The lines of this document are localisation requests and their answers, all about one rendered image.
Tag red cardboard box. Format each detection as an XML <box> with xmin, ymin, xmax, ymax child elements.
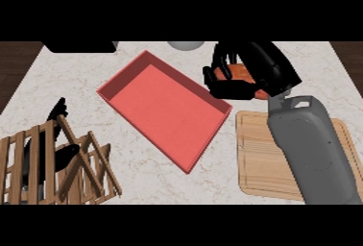
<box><xmin>94</xmin><ymin>49</ymin><xmax>235</xmax><ymax>175</ymax></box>

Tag brown wooden slatted rack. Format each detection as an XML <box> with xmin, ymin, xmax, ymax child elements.
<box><xmin>0</xmin><ymin>113</ymin><xmax>124</xmax><ymax>206</ymax></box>

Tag orange sweet potato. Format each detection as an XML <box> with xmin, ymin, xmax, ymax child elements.
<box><xmin>213</xmin><ymin>62</ymin><xmax>272</xmax><ymax>100</ymax></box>

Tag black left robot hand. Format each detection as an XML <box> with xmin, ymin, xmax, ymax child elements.
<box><xmin>21</xmin><ymin>97</ymin><xmax>83</xmax><ymax>190</ymax></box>

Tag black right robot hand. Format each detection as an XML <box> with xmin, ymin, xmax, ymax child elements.
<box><xmin>201</xmin><ymin>40</ymin><xmax>304</xmax><ymax>101</ymax></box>

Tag grey round bowl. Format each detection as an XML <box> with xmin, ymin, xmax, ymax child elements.
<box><xmin>167</xmin><ymin>40</ymin><xmax>205</xmax><ymax>52</ymax></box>

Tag black appliance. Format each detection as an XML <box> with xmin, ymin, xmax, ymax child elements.
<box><xmin>41</xmin><ymin>40</ymin><xmax>120</xmax><ymax>54</ymax></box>

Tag pale wooden cutting board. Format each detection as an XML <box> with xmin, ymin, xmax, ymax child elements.
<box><xmin>236</xmin><ymin>110</ymin><xmax>363</xmax><ymax>203</ymax></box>

